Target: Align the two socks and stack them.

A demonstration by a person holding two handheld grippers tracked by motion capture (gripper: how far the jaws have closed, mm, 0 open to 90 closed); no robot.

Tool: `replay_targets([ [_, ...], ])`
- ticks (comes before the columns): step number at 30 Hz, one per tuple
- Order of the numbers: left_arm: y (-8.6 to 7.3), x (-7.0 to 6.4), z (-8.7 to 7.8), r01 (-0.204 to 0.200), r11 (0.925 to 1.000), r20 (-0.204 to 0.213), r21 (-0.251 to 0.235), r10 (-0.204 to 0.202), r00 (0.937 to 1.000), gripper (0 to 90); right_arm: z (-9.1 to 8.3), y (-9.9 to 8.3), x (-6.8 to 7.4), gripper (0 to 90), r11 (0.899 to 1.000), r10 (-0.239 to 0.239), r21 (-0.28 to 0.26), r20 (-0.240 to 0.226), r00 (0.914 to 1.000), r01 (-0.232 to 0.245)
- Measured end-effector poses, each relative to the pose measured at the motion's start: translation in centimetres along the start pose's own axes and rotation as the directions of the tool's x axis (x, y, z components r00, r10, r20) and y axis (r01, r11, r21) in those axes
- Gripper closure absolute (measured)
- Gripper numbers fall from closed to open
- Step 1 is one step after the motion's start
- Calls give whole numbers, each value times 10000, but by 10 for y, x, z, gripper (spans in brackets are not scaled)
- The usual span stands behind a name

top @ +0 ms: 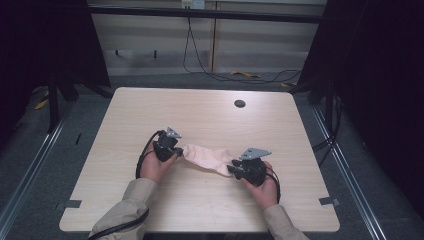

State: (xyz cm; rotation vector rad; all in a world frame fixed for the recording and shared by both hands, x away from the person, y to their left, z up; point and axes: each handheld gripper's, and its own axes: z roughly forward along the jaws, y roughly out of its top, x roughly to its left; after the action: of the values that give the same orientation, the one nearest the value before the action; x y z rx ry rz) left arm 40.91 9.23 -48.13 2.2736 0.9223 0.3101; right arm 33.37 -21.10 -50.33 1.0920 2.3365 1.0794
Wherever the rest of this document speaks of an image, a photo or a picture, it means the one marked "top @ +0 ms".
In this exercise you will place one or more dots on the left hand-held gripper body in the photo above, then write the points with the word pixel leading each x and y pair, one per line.
pixel 165 146

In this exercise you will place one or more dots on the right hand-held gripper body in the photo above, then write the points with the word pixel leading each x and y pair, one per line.
pixel 255 170

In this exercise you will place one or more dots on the pale pink sock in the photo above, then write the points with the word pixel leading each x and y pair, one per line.
pixel 206 156

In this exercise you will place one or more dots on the person's left hand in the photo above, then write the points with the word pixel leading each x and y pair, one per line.
pixel 153 170

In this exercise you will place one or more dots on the person's right hand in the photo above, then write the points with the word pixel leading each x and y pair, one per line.
pixel 265 195

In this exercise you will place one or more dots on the round grey table grommet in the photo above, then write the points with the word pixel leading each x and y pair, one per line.
pixel 239 103

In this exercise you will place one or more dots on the grey tape piece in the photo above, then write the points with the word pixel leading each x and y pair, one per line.
pixel 329 201
pixel 73 203

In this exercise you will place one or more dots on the black metal stand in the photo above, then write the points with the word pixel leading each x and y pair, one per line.
pixel 330 106
pixel 53 106

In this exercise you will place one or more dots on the dark curtain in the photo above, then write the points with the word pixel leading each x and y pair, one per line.
pixel 376 83
pixel 40 40

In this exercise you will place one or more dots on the metal floor rail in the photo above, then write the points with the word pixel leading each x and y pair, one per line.
pixel 350 180
pixel 30 173

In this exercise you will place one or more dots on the black horizontal frame bar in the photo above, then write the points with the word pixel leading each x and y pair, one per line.
pixel 206 13

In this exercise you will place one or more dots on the white wall socket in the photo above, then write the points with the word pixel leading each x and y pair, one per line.
pixel 193 3

